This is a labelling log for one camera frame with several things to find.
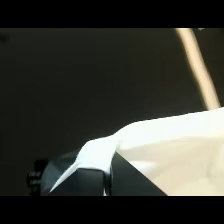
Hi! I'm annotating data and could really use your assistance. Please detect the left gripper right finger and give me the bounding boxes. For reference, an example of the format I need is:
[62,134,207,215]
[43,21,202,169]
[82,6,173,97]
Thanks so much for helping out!
[111,151,168,197]

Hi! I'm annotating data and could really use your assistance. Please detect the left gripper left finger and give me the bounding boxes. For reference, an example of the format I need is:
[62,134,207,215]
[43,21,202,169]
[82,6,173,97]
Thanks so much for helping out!
[41,151,111,197]

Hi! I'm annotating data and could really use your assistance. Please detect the white shirt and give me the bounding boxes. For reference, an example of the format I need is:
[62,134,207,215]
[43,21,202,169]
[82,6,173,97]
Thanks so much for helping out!
[49,106,224,197]

